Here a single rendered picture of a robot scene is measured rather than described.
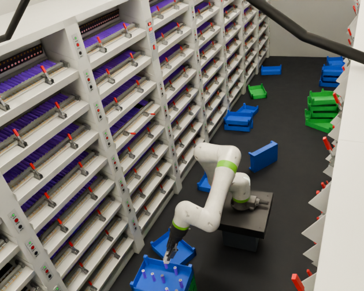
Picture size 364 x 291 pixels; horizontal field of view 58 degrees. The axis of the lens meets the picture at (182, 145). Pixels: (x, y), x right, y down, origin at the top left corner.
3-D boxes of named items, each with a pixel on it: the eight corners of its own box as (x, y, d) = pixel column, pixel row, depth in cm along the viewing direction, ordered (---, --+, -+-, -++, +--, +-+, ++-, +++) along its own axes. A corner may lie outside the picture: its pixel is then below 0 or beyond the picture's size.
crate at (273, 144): (277, 160, 326) (271, 156, 332) (278, 143, 315) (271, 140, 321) (254, 172, 315) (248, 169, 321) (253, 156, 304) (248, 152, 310)
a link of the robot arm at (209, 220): (212, 173, 189) (217, 163, 180) (231, 181, 188) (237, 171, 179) (193, 230, 169) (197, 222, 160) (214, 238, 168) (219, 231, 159)
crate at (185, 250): (196, 254, 247) (195, 247, 242) (176, 272, 237) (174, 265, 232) (171, 234, 267) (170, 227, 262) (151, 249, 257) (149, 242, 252)
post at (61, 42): (144, 244, 261) (75, 15, 164) (138, 253, 255) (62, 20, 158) (124, 238, 270) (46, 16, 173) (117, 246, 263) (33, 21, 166)
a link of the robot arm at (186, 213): (181, 193, 170) (175, 205, 161) (203, 202, 169) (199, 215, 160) (173, 213, 177) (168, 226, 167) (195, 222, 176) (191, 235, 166)
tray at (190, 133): (201, 126, 338) (204, 115, 329) (176, 161, 295) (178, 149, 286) (184, 119, 343) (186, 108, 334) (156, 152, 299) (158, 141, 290)
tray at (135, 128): (160, 109, 256) (161, 100, 250) (115, 154, 213) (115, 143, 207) (137, 100, 261) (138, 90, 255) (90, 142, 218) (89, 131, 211)
